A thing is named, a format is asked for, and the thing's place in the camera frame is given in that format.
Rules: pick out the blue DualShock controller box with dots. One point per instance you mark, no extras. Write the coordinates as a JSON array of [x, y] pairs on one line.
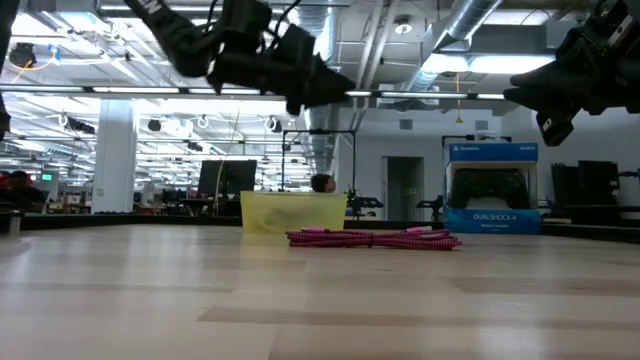
[[492, 220]]

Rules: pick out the silver ceiling duct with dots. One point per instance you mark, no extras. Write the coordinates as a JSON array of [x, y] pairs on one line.
[[465, 20], [320, 135]]

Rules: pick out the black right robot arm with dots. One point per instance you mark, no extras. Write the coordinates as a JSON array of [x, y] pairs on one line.
[[627, 20]]

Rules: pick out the white square pillar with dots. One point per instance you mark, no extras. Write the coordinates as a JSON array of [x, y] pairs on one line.
[[115, 160]]

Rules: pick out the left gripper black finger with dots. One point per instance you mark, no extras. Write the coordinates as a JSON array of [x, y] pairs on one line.
[[330, 80], [320, 99]]

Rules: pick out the black computer monitor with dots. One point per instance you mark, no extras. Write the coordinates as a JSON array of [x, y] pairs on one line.
[[227, 177]]

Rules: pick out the bright ceiling light panel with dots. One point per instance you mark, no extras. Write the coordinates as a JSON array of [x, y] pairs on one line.
[[495, 64]]

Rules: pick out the overhead LED light bar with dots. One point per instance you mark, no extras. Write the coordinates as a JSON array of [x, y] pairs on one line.
[[135, 90]]

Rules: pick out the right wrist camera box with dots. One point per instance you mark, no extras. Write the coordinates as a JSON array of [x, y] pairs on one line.
[[557, 130]]

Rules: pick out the black equipment cases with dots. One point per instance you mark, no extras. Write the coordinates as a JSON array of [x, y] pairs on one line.
[[585, 182]]

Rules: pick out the round ceiling sensor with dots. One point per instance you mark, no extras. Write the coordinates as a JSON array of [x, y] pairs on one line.
[[403, 26]]

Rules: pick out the grey wall vent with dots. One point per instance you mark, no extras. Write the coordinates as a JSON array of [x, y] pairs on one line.
[[481, 125], [406, 124]]

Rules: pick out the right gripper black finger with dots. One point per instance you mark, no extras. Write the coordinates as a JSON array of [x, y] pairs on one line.
[[550, 101], [555, 75]]

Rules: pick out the person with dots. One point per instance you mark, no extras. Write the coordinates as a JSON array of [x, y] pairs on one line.
[[322, 183], [22, 192]]

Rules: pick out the black table edge rail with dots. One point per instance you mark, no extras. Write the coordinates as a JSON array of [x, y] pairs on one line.
[[125, 220]]

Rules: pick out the green exit sign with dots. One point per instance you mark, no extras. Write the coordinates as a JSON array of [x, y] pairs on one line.
[[47, 177]]

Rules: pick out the yellow translucent plastic bin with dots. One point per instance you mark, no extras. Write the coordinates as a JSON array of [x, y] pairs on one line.
[[295, 210]]

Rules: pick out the background black robot arm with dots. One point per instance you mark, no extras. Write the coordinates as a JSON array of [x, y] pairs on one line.
[[367, 202]]

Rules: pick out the grey metal post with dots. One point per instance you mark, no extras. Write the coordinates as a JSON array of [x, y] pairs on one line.
[[14, 222]]

